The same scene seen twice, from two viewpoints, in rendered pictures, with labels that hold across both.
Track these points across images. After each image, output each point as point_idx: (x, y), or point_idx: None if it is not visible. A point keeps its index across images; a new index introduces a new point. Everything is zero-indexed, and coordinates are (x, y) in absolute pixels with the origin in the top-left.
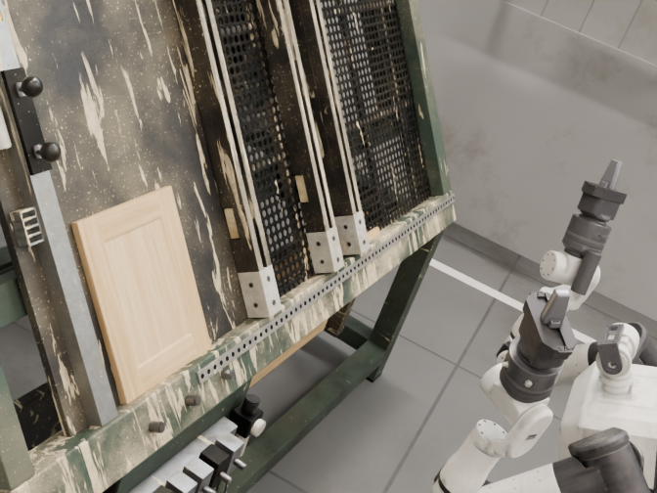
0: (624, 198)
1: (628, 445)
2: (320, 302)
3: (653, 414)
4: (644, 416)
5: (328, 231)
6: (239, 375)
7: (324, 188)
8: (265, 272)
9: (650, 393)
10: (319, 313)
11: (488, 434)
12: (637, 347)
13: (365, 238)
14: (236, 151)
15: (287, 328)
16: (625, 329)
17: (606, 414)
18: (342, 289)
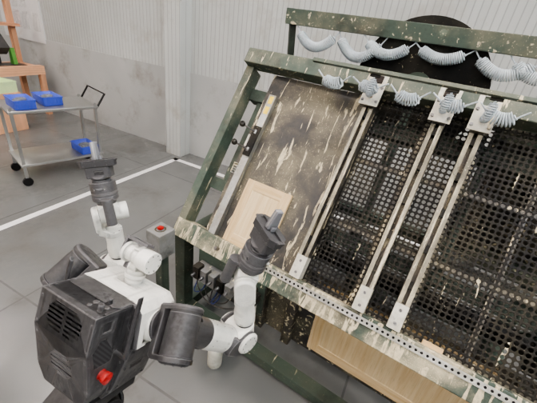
0: (267, 240)
1: (73, 253)
2: (332, 311)
3: (93, 276)
4: (95, 273)
5: (363, 285)
6: (260, 277)
7: (379, 265)
8: (300, 256)
9: (114, 285)
10: (327, 313)
11: (112, 226)
12: (169, 303)
13: (398, 322)
14: (324, 201)
15: (300, 294)
16: (148, 251)
17: (110, 267)
18: (356, 326)
